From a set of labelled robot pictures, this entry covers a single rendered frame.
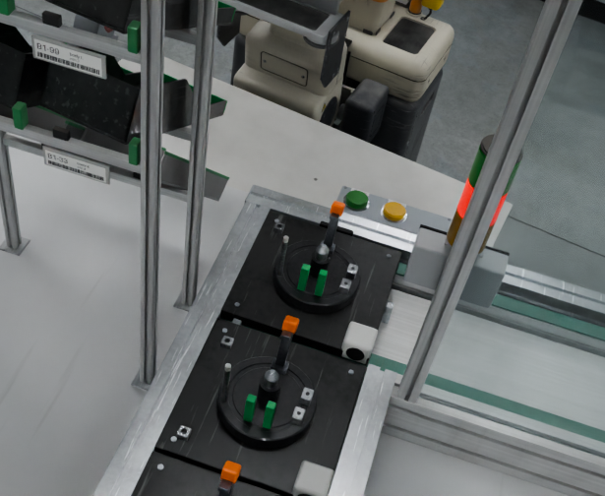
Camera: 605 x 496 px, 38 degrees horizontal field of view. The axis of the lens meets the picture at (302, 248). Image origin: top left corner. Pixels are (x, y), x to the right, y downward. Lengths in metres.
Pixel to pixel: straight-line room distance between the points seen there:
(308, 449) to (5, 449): 0.44
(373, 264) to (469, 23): 2.69
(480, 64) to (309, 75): 1.85
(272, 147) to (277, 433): 0.76
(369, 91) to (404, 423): 1.05
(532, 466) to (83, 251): 0.83
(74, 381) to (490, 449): 0.64
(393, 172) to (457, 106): 1.74
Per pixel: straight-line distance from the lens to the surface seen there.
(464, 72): 3.74
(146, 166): 1.07
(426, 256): 1.14
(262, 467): 1.22
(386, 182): 1.79
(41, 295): 1.53
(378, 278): 1.45
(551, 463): 1.39
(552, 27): 0.91
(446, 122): 3.44
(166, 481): 1.20
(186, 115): 1.24
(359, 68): 2.29
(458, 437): 1.37
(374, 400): 1.33
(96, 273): 1.56
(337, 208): 1.40
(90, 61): 1.01
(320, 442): 1.25
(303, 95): 2.06
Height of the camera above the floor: 2.03
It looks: 46 degrees down
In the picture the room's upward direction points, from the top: 11 degrees clockwise
